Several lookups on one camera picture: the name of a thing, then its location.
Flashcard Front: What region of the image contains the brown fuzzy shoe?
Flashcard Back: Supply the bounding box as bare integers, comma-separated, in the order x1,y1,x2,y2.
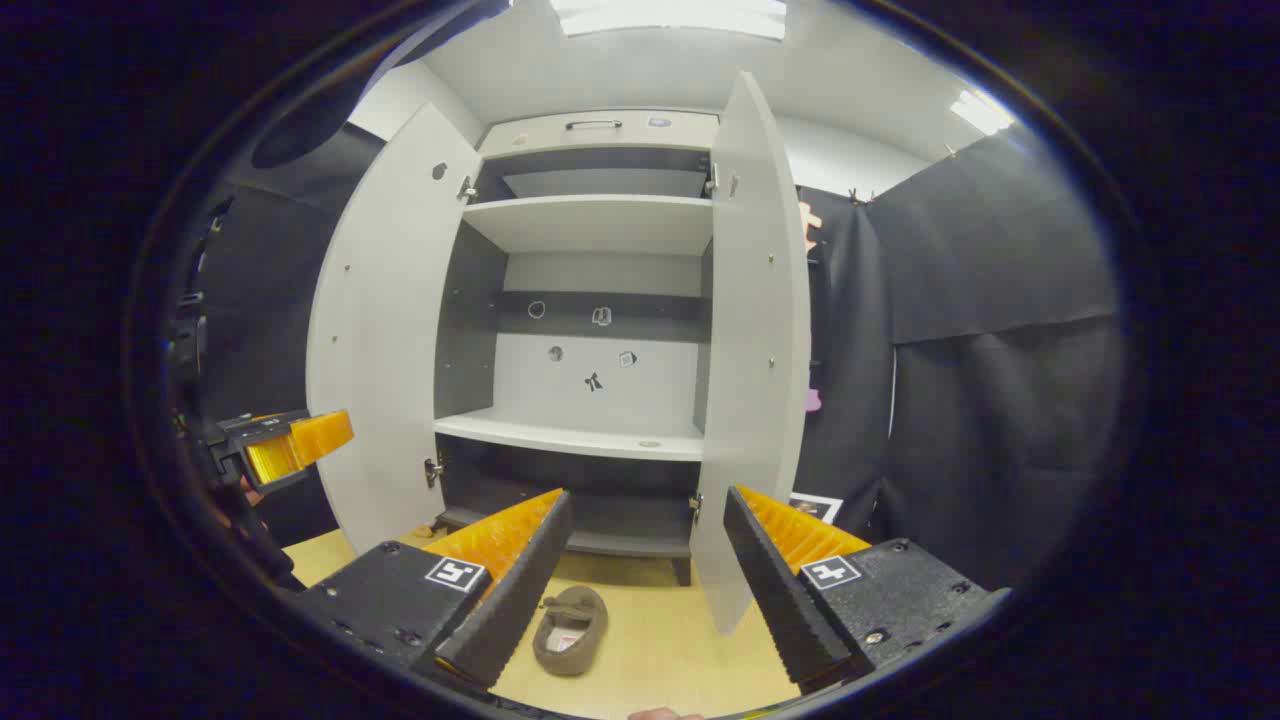
532,586,609,677

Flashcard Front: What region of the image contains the ceiling light panel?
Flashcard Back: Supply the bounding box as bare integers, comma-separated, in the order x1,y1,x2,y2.
550,0,788,41
950,90,1016,136

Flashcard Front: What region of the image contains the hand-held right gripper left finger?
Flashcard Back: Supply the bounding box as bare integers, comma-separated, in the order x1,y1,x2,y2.
290,488,576,691

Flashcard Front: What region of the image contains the white shoe cabinet door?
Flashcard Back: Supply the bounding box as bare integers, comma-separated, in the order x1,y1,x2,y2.
305,100,486,556
690,70,813,636

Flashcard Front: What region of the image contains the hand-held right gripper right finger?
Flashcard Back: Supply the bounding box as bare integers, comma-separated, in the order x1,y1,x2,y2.
722,485,1011,691

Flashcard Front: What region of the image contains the white cabinet drawer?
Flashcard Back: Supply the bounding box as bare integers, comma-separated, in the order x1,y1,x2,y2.
478,110,721,159

